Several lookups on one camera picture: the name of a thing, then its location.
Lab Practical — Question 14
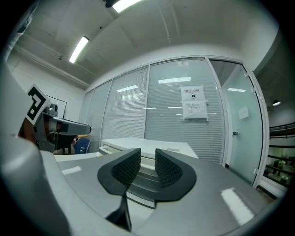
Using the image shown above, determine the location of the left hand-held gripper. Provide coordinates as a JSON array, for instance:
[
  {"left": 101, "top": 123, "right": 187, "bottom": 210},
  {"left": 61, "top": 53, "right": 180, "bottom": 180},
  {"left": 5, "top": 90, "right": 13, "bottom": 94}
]
[{"left": 24, "top": 83, "right": 92, "bottom": 154}]

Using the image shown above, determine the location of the person's light shirt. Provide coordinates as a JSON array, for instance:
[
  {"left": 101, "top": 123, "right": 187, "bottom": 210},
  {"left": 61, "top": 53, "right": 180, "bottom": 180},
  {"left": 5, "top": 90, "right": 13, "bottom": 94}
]
[{"left": 0, "top": 0, "right": 42, "bottom": 139}]

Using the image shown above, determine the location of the black metal railing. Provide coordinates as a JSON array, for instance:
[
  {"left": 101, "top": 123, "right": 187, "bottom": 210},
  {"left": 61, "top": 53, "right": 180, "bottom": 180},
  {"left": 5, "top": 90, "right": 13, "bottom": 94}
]
[{"left": 268, "top": 122, "right": 295, "bottom": 140}]

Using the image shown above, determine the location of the black framed wall panel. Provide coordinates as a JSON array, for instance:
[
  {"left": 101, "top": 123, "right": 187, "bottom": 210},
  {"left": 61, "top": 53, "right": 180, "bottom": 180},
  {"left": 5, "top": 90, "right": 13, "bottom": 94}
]
[{"left": 46, "top": 95, "right": 68, "bottom": 119}]

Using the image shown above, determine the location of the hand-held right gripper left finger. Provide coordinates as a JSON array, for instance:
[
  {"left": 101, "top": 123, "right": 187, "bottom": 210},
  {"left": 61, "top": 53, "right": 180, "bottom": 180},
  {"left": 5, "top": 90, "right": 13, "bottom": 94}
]
[{"left": 97, "top": 148, "right": 142, "bottom": 197}]

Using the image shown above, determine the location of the long ceiling tube light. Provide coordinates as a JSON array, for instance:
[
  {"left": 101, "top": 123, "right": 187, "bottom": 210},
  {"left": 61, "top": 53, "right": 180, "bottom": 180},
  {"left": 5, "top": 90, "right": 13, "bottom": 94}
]
[
  {"left": 69, "top": 35, "right": 90, "bottom": 64},
  {"left": 112, "top": 0, "right": 144, "bottom": 13}
]

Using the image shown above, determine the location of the white toaster oven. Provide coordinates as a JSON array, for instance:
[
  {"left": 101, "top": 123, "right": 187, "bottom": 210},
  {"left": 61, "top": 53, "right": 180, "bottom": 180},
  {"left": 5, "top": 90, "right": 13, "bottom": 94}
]
[{"left": 99, "top": 137, "right": 199, "bottom": 209}]

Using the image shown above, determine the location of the person's left forearm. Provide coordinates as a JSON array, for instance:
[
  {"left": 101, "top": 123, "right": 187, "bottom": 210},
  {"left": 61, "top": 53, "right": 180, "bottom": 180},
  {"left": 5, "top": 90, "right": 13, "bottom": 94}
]
[{"left": 19, "top": 118, "right": 35, "bottom": 142}]

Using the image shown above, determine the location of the white rectangular table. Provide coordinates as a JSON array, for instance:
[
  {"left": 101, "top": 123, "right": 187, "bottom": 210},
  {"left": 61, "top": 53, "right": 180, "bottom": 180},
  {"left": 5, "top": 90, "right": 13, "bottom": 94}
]
[{"left": 54, "top": 151, "right": 102, "bottom": 162}]

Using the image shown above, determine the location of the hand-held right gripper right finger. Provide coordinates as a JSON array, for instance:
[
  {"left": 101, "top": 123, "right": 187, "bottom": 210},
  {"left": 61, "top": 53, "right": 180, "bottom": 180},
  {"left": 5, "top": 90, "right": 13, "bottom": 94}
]
[{"left": 154, "top": 148, "right": 198, "bottom": 204}]

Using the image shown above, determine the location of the blue plastic chair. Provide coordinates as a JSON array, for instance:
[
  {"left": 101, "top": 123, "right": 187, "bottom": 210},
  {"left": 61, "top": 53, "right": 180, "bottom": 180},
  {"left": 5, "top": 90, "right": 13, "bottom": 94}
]
[{"left": 74, "top": 137, "right": 91, "bottom": 154}]

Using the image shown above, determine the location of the white glass oven door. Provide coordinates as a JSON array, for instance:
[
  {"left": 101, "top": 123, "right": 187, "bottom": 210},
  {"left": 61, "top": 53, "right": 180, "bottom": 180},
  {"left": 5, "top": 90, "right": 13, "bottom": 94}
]
[{"left": 0, "top": 137, "right": 285, "bottom": 236}]

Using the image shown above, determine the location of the white paper sheet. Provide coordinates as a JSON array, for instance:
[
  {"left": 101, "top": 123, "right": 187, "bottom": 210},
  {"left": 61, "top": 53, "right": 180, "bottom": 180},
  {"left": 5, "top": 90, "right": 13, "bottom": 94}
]
[{"left": 238, "top": 106, "right": 249, "bottom": 120}]

